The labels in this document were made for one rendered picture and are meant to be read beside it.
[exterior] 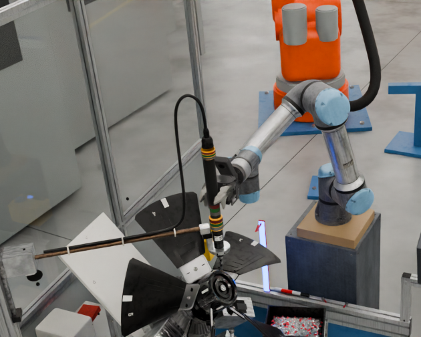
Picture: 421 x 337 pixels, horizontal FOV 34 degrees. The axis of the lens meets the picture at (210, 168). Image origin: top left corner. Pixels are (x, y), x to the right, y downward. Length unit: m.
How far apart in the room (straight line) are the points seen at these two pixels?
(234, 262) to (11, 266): 0.73
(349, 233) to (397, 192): 2.34
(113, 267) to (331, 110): 0.90
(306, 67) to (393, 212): 1.65
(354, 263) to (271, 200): 2.30
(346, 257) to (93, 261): 1.01
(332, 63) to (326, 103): 3.56
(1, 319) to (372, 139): 4.06
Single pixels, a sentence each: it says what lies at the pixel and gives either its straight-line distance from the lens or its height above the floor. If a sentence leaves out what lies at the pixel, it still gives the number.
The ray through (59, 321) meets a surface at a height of 0.97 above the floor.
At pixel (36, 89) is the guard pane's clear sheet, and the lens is 2.54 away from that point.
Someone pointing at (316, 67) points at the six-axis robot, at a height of 0.51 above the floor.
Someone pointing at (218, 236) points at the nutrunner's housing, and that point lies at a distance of 2.23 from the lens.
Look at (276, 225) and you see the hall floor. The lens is 4.74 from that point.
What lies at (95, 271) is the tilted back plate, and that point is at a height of 1.27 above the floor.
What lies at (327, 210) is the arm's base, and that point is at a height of 1.10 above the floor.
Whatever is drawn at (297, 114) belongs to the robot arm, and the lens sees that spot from 2.53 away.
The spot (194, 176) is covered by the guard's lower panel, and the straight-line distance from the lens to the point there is 3.63.
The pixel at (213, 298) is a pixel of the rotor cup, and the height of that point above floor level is 1.22.
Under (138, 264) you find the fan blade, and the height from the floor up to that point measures 1.41.
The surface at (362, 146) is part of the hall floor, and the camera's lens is 5.73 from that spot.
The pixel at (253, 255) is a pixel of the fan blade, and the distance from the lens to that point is 2.46.
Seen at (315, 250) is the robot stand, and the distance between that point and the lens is 2.83.
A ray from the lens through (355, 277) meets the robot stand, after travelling 2.83.
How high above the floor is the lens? 2.59
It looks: 28 degrees down
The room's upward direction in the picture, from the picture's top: 6 degrees counter-clockwise
